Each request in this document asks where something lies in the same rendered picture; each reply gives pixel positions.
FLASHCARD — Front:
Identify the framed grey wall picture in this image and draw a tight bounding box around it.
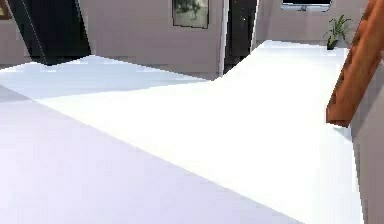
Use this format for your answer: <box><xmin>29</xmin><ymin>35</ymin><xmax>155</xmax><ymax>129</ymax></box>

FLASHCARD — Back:
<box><xmin>171</xmin><ymin>0</ymin><xmax>210</xmax><ymax>30</ymax></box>

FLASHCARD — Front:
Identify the brown framed wall picture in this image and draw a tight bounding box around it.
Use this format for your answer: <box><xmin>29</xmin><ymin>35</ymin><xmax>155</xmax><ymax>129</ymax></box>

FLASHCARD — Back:
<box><xmin>0</xmin><ymin>2</ymin><xmax>13</xmax><ymax>21</ymax></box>

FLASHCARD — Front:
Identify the brown wooden door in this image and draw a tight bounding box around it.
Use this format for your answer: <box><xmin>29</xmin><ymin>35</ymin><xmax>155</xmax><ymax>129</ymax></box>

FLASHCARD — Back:
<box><xmin>325</xmin><ymin>0</ymin><xmax>384</xmax><ymax>128</ymax></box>

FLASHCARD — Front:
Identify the green house plant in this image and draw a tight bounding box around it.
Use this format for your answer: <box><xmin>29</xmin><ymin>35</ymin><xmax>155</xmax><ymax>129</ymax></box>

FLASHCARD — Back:
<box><xmin>322</xmin><ymin>14</ymin><xmax>353</xmax><ymax>51</ymax></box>

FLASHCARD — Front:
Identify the white framed window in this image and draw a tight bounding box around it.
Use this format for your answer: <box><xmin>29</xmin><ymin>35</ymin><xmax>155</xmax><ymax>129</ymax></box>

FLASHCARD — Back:
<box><xmin>280</xmin><ymin>0</ymin><xmax>333</xmax><ymax>12</ymax></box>

